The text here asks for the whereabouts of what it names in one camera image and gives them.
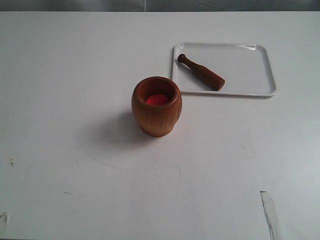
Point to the brown wooden pestle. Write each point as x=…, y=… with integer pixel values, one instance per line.
x=203, y=73

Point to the wooden mortar cup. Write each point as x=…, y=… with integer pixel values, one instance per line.
x=156, y=120

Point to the red ball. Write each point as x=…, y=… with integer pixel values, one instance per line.
x=158, y=99

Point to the white plastic tray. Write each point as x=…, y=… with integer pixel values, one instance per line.
x=244, y=67

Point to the clear tape strip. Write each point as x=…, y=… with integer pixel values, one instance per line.
x=271, y=216

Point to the white backdrop curtain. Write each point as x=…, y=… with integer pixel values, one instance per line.
x=159, y=5

